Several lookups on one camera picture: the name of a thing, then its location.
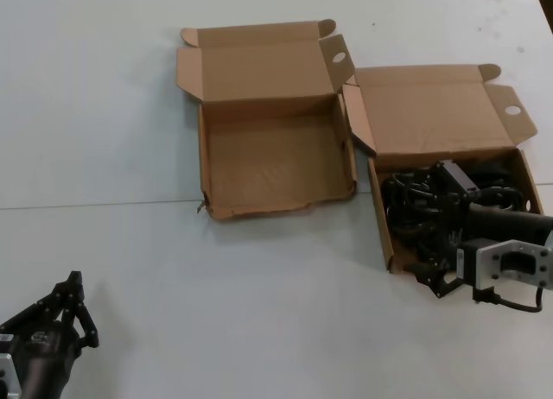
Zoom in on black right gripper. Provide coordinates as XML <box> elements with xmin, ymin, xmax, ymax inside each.
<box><xmin>409</xmin><ymin>159</ymin><xmax>553</xmax><ymax>303</ymax></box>

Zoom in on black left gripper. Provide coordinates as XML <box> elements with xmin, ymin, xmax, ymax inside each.
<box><xmin>0</xmin><ymin>270</ymin><xmax>100</xmax><ymax>399</ymax></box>

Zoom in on empty brown cardboard box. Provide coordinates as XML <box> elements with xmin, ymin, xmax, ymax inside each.
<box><xmin>175</xmin><ymin>18</ymin><xmax>358</xmax><ymax>222</ymax></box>

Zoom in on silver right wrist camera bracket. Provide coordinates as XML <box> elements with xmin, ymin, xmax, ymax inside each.
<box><xmin>456</xmin><ymin>238</ymin><xmax>553</xmax><ymax>292</ymax></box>

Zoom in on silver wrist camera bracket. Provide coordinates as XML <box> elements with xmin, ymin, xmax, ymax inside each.
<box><xmin>456</xmin><ymin>238</ymin><xmax>553</xmax><ymax>292</ymax></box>
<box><xmin>0</xmin><ymin>333</ymin><xmax>22</xmax><ymax>399</ymax></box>

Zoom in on thin black wrist camera cable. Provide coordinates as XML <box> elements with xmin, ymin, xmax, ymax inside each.
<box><xmin>472</xmin><ymin>286</ymin><xmax>545</xmax><ymax>314</ymax></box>

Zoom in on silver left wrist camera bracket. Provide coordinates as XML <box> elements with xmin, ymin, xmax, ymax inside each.
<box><xmin>0</xmin><ymin>333</ymin><xmax>22</xmax><ymax>399</ymax></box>

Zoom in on brown cardboard box holding cables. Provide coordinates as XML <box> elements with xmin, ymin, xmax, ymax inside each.
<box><xmin>340</xmin><ymin>63</ymin><xmax>553</xmax><ymax>275</ymax></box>

